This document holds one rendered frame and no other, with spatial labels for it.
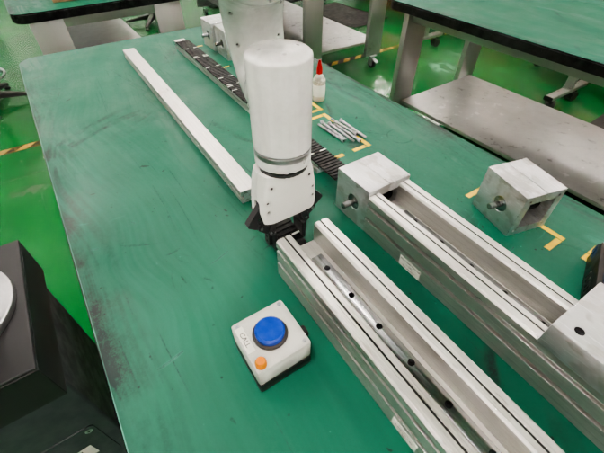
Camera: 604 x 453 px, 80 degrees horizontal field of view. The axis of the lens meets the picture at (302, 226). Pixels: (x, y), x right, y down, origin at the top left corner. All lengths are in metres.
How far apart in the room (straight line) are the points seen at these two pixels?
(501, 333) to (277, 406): 0.32
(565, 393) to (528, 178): 0.37
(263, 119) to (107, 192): 0.50
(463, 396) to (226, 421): 0.29
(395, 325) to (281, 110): 0.32
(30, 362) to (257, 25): 0.50
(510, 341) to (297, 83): 0.44
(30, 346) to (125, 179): 0.45
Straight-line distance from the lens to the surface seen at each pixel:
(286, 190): 0.55
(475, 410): 0.51
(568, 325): 0.53
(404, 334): 0.52
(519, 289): 0.62
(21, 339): 0.58
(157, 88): 1.22
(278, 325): 0.49
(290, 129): 0.47
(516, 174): 0.78
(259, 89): 0.46
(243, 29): 0.53
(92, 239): 0.78
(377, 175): 0.68
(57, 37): 2.52
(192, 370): 0.56
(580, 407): 0.60
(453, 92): 2.74
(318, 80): 1.11
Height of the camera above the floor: 1.28
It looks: 45 degrees down
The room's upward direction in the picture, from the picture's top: straight up
